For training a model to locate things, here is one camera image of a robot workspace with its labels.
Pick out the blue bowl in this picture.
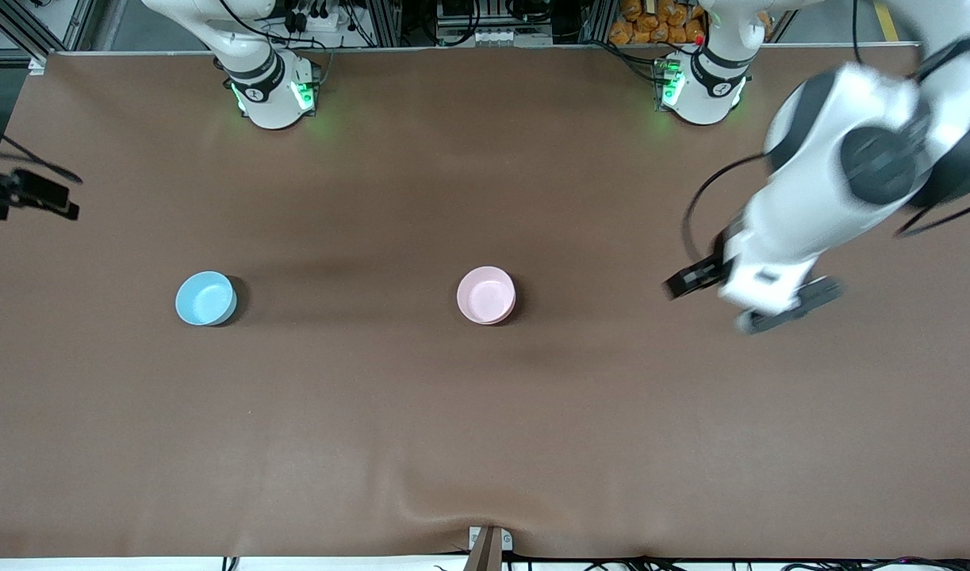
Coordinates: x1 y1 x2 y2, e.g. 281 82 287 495
175 271 238 327

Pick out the pink bowl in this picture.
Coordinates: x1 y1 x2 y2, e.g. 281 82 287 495
456 266 518 327

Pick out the brown table cloth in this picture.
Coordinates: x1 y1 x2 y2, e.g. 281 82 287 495
0 46 970 561

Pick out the orange snack bag pile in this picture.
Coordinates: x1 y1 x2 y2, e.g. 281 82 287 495
609 0 709 46

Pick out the white socket bar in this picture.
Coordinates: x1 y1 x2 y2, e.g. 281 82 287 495
445 27 554 48

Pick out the white power strip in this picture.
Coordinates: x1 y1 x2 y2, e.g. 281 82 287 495
282 6 352 34

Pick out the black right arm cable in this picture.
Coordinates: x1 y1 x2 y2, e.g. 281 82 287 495
0 117 83 185

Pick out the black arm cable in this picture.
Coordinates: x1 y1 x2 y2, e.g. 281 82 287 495
681 0 970 266
0 117 83 185

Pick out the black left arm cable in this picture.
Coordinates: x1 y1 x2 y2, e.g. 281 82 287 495
681 0 970 266

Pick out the aluminium frame profile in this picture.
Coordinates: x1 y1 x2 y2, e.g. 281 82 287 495
0 0 98 69
369 0 404 48
582 0 617 45

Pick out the grey metal clamp bracket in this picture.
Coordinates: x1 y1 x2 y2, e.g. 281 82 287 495
467 526 514 553

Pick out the brown post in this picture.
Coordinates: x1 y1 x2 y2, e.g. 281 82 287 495
462 527 503 571

